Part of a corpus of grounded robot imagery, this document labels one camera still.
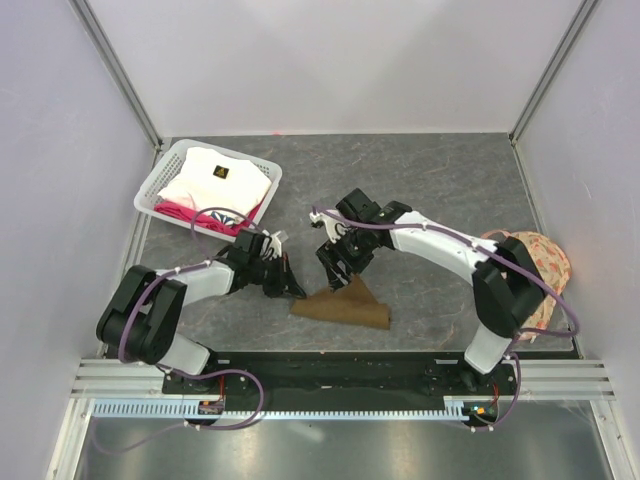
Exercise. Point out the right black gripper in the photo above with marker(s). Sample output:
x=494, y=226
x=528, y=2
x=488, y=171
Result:
x=330, y=253

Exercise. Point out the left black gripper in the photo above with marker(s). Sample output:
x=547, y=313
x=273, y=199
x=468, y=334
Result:
x=284, y=278

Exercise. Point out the brown cloth napkin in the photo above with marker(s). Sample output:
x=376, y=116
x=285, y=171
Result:
x=354, y=304

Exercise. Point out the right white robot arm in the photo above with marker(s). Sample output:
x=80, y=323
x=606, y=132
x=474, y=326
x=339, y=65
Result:
x=506, y=285

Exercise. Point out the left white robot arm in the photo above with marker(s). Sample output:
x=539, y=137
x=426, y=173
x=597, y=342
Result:
x=141, y=318

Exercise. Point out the pink folded cloth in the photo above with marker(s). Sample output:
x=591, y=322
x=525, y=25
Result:
x=215, y=221

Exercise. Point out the white folded t-shirt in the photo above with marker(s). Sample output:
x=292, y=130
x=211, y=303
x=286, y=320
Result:
x=210, y=179

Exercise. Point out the white plastic basket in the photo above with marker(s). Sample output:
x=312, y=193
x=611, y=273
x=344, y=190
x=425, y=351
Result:
x=170, y=165

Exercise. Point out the floral pink hat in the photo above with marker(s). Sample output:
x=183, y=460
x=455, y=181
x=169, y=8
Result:
x=551, y=262

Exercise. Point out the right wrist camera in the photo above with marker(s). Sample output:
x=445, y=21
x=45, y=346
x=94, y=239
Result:
x=330, y=220

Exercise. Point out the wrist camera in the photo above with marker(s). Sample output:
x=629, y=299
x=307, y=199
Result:
x=272, y=247
x=330, y=220

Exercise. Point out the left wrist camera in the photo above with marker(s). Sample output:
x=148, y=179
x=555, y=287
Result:
x=272, y=247

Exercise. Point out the slotted cable duct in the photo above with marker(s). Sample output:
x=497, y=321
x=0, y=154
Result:
x=182, y=409

